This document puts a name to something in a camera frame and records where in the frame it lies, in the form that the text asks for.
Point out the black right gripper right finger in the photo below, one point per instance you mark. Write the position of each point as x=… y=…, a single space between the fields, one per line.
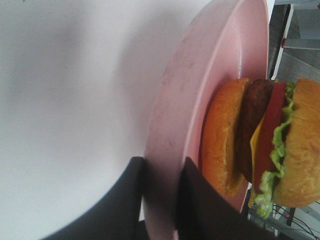
x=202 y=214

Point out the burger with lettuce and cheese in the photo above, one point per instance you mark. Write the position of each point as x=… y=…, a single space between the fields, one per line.
x=267 y=134

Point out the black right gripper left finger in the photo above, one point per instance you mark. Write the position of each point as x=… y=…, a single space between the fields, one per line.
x=116 y=215

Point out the white metal frame with red clip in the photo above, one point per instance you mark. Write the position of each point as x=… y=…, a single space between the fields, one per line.
x=294 y=40

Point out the pink round plate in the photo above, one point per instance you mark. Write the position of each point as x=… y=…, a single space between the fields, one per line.
x=227 y=40

